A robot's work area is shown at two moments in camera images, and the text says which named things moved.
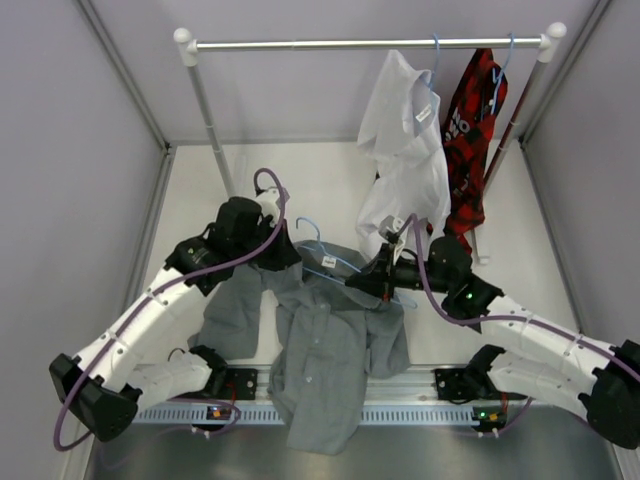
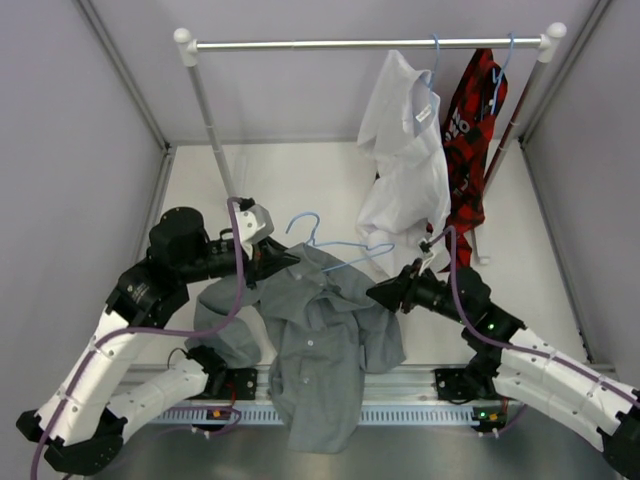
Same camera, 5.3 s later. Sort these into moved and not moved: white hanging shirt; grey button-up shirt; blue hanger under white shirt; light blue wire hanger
Moved: light blue wire hanger
Not moved: grey button-up shirt; blue hanger under white shirt; white hanging shirt
